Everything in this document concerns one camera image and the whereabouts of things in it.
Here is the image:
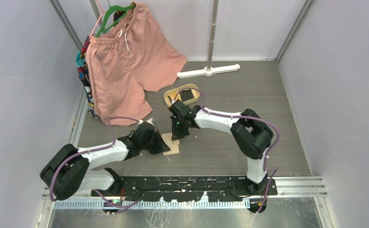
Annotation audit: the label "beige leather card holder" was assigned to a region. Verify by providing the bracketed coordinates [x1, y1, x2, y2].
[161, 133, 180, 156]

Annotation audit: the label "gold card with black stripe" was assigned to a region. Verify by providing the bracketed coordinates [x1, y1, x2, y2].
[166, 95, 173, 106]

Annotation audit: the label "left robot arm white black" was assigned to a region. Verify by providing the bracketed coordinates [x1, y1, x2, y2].
[39, 122, 171, 200]

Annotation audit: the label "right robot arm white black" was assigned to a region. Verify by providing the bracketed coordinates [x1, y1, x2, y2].
[168, 100, 277, 195]

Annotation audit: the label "black card in tray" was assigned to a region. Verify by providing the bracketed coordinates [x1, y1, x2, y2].
[179, 89, 194, 102]

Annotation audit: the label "beige oval tray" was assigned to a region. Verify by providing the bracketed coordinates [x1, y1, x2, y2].
[164, 84, 200, 107]

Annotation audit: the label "white rack stand base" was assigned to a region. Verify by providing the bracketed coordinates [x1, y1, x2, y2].
[176, 64, 241, 78]

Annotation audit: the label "pink shorts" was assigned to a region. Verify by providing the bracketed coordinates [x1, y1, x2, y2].
[86, 2, 187, 126]

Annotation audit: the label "colourful patterned garment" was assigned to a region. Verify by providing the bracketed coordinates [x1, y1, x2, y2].
[76, 36, 97, 118]

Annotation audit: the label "grey metal rack pole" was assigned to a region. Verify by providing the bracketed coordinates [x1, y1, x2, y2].
[205, 0, 219, 73]

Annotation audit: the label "green clothes hanger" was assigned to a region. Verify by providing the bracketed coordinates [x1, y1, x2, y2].
[95, 3, 136, 38]

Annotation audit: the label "pink clothes hanger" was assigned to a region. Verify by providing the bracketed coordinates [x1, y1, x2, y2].
[89, 0, 106, 36]

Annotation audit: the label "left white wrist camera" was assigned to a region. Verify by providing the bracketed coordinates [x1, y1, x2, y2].
[146, 118, 156, 126]

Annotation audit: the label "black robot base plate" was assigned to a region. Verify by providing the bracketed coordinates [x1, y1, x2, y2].
[100, 176, 278, 202]

